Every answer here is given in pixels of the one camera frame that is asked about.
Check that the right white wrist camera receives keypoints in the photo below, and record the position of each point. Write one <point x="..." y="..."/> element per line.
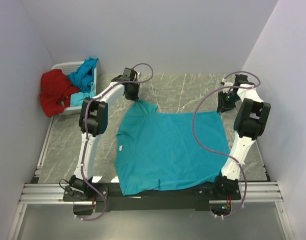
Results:
<point x="227" y="85"/>

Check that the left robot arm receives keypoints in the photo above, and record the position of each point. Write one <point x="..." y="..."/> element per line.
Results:
<point x="93" y="123"/>

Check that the teal t shirt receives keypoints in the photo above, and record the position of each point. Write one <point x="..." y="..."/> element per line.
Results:
<point x="83" y="79"/>
<point x="167" y="151"/>

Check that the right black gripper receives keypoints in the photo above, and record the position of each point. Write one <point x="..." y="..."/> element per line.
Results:
<point x="222" y="106"/>

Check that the red t shirt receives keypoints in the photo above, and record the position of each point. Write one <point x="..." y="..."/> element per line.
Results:
<point x="56" y="91"/>

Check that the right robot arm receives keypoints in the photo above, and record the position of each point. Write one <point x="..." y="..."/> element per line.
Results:
<point x="249" y="124"/>

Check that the black mounting beam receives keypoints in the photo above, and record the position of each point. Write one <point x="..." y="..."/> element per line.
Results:
<point x="196" y="198"/>

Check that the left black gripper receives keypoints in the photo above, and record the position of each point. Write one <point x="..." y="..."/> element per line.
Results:
<point x="134" y="97"/>

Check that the white laundry basket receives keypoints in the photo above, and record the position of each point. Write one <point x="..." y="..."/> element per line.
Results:
<point x="68" y="68"/>

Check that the aluminium rail frame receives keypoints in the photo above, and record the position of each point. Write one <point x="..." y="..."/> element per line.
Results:
<point x="35" y="193"/>

